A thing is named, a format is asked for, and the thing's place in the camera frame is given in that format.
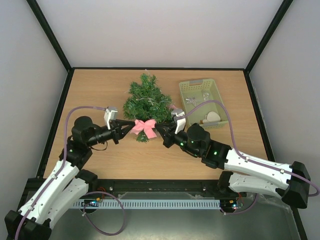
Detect silver star ornament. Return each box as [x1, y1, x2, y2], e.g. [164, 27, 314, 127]
[185, 96, 198, 107]

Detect small green christmas tree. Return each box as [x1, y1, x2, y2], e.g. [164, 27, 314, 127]
[122, 72, 176, 144]

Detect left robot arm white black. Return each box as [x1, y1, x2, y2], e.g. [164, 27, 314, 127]
[4, 116, 135, 240]

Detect black corner frame post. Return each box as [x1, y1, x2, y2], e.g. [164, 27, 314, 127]
[26, 0, 72, 72]
[244, 0, 294, 73]

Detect light blue slotted cable duct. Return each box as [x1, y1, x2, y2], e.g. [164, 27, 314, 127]
[87, 199, 221, 210]

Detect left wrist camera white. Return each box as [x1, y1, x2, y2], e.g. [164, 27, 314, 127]
[103, 106, 118, 130]

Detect black corner frame post right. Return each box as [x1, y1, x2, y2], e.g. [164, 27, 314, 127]
[244, 0, 294, 73]

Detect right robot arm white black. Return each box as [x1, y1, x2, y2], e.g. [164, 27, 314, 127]
[155, 123, 311, 209]

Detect clear led string lights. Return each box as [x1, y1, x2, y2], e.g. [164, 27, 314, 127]
[134, 68, 171, 106]

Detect pink bow ornament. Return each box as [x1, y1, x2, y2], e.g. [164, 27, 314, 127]
[130, 119, 157, 139]

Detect light green plastic basket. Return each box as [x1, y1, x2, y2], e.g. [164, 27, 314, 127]
[179, 78, 229, 129]

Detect black corner frame post left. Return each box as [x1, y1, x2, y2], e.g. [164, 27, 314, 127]
[26, 0, 72, 72]

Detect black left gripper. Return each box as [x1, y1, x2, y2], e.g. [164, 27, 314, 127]
[86, 119, 136, 147]

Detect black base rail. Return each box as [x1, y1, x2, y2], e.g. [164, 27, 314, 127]
[91, 179, 249, 199]

